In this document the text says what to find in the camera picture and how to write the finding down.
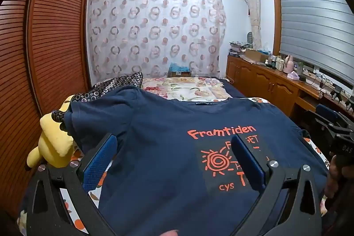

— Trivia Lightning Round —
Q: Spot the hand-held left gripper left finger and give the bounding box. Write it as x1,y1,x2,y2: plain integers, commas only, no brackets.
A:
26,133,118,236

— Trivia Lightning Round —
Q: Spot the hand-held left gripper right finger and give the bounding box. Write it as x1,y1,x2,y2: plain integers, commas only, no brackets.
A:
231,134,323,236

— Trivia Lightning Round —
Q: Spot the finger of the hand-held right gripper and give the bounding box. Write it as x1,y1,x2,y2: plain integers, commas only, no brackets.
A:
304,111,336,142
315,104,340,122

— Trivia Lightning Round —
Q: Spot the navy printed T-shirt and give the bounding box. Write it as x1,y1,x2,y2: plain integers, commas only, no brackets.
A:
65,87,328,236

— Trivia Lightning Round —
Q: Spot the stack of folded clothes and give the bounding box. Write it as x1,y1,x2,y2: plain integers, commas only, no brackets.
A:
229,40,253,55

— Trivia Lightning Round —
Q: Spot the person's right hand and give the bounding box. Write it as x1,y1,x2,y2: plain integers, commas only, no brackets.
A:
323,154,346,199

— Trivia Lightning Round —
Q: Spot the white power strip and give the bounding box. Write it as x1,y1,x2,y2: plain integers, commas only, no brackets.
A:
304,74,332,93

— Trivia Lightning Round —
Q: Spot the orange fruit print sheet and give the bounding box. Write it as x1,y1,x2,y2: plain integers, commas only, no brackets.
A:
17,96,331,236

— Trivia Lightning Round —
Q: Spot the yellow plush toy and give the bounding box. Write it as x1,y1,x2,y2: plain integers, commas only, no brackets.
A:
26,95,81,170

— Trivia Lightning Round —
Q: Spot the pink flask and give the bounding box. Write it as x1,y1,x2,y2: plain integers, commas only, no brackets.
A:
283,55,295,72

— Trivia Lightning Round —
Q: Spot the long wooden cabinet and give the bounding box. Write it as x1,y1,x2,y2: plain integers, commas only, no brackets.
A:
225,55,354,126

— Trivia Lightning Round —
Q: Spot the navy bed sheet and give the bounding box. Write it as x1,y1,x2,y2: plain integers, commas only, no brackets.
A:
221,80,246,100

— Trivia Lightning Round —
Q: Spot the open cardboard box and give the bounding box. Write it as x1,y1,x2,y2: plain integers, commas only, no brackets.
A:
245,48,269,63

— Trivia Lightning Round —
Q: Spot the grey window blind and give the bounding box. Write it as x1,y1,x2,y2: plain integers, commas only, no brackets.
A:
278,0,354,87

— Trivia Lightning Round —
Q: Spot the floral blanket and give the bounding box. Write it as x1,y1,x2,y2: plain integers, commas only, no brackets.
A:
141,76,231,102

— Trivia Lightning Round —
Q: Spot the small cardboard box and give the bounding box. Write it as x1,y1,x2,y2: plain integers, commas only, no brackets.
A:
169,70,191,78

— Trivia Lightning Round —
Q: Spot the blue plastic bag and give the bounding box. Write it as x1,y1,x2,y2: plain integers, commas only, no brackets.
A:
169,62,190,73

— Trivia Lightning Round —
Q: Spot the cream window drape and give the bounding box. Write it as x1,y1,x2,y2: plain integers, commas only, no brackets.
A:
243,0,263,50

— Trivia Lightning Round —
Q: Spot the brown louvered wardrobe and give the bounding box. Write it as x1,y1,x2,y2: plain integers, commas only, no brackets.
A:
0,0,94,225

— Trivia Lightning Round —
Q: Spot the dark ring-patterned cloth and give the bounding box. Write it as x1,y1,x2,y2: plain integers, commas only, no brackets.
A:
52,71,144,131

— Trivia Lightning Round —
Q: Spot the sheer ring-patterned curtain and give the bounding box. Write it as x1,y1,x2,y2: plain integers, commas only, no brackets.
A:
87,0,227,84

